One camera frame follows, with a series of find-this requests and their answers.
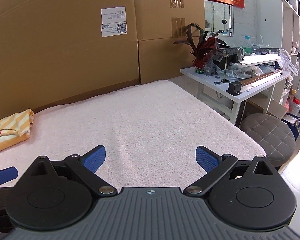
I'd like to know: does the orange white striped sweater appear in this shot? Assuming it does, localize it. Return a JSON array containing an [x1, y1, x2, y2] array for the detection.
[[0, 109, 34, 152]]

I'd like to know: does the grey round stool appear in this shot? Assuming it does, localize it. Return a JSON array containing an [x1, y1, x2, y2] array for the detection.
[[240, 113, 296, 168]]

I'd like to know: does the pink towel mat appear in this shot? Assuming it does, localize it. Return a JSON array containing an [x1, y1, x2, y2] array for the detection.
[[0, 81, 264, 189]]

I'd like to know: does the white side table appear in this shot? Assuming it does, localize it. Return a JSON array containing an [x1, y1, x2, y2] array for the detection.
[[180, 67, 288, 124]]

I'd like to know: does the heat sealer machine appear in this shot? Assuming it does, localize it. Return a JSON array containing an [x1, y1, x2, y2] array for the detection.
[[205, 47, 283, 92]]

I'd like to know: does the right lower cardboard box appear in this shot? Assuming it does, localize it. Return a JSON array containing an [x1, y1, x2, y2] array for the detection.
[[138, 38, 194, 84]]

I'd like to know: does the red leafed potted plant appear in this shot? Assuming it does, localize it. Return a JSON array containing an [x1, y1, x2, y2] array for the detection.
[[173, 23, 223, 71]]

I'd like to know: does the large centre cardboard box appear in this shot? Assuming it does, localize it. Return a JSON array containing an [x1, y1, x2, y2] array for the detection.
[[0, 0, 139, 119]]

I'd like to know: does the white shipping label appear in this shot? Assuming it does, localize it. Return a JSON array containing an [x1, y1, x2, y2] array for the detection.
[[101, 7, 127, 37]]

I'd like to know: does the white shelf unit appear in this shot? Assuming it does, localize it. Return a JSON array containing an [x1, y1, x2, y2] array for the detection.
[[255, 0, 300, 100]]

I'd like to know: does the right upper cardboard box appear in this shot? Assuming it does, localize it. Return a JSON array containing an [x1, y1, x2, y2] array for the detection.
[[134, 0, 205, 41]]

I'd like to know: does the wall mirror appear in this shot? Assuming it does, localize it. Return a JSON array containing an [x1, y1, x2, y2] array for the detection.
[[204, 0, 234, 37]]

